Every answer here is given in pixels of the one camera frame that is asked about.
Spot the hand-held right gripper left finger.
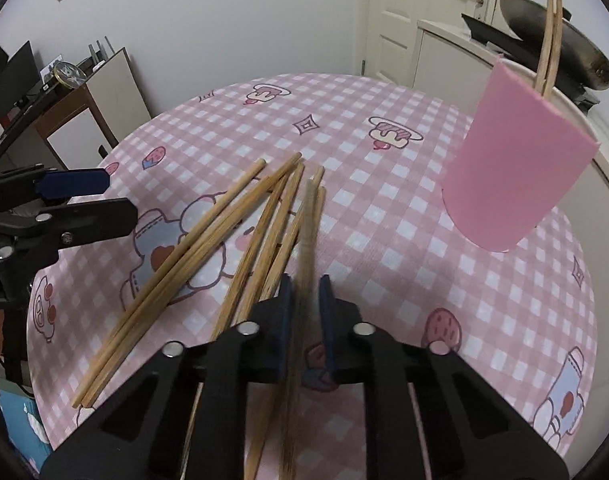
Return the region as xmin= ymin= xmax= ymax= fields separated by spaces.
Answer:
xmin=39 ymin=274 xmax=298 ymax=480

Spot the bunch of wooden chopsticks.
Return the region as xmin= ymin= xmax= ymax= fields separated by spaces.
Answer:
xmin=70 ymin=151 xmax=327 ymax=480

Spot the pink checked tablecloth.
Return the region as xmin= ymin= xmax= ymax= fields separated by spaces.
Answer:
xmin=27 ymin=72 xmax=597 ymax=480

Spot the round desk clock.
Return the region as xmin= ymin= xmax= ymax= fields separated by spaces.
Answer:
xmin=54 ymin=61 xmax=88 ymax=87

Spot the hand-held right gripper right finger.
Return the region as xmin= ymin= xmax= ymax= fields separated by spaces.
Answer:
xmin=318 ymin=274 xmax=570 ymax=480

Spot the black monitor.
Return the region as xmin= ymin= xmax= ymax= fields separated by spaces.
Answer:
xmin=0 ymin=40 xmax=41 ymax=113

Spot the brown and white side table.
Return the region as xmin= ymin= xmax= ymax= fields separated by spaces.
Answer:
xmin=34 ymin=47 xmax=153 ymax=171

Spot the white counter cabinet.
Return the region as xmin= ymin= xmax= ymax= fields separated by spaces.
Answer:
xmin=411 ymin=19 xmax=609 ymax=466

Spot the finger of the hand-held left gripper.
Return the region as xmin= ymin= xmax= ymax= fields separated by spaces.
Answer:
xmin=0 ymin=164 xmax=111 ymax=211
xmin=0 ymin=199 xmax=138 ymax=263

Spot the white door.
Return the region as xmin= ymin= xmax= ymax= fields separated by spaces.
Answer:
xmin=368 ymin=0 xmax=506 ymax=85

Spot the light wooden chopstick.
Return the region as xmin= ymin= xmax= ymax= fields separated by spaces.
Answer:
xmin=534 ymin=0 xmax=556 ymax=92
xmin=541 ymin=0 xmax=565 ymax=100
xmin=277 ymin=177 xmax=321 ymax=480

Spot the pink cup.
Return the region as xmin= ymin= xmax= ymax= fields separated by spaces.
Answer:
xmin=441 ymin=56 xmax=600 ymax=253

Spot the black induction cooker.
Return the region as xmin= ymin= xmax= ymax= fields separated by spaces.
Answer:
xmin=461 ymin=12 xmax=601 ymax=107

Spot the dark metal wok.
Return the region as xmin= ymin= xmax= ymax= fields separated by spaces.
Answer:
xmin=498 ymin=0 xmax=609 ymax=92

